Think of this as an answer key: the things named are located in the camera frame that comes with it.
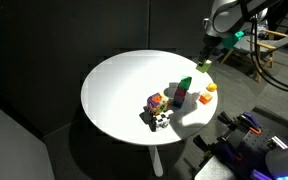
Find dark green block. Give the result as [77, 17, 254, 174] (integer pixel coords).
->
[178, 75, 193, 91]

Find black white checkered cube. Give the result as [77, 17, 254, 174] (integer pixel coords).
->
[148, 111, 174, 132]

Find magenta block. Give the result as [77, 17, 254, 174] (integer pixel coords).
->
[174, 87, 188, 99]

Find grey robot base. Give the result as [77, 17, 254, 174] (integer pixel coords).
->
[264, 139, 288, 180]

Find blue block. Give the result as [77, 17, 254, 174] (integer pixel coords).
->
[171, 99, 186, 110]

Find blue and black equipment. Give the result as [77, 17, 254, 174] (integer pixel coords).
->
[194, 105, 288, 180]

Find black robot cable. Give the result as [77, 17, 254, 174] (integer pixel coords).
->
[248, 14, 288, 96]

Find purple clamp orange tip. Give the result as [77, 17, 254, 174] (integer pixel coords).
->
[237, 111, 263, 136]

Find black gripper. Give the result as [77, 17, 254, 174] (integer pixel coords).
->
[198, 34, 224, 65]

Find wooden armchair grey seat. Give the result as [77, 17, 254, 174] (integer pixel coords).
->
[219, 27, 288, 84]

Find white table base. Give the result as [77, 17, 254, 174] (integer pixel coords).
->
[148, 145, 165, 178]

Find orange block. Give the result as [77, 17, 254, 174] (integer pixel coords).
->
[198, 92, 214, 106]

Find silver metal bracket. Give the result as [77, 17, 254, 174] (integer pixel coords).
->
[267, 135, 288, 151]

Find purple clamp black handles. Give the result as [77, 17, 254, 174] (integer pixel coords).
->
[192, 134, 244, 168]

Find yellow ball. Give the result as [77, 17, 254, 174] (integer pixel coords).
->
[206, 82, 219, 93]

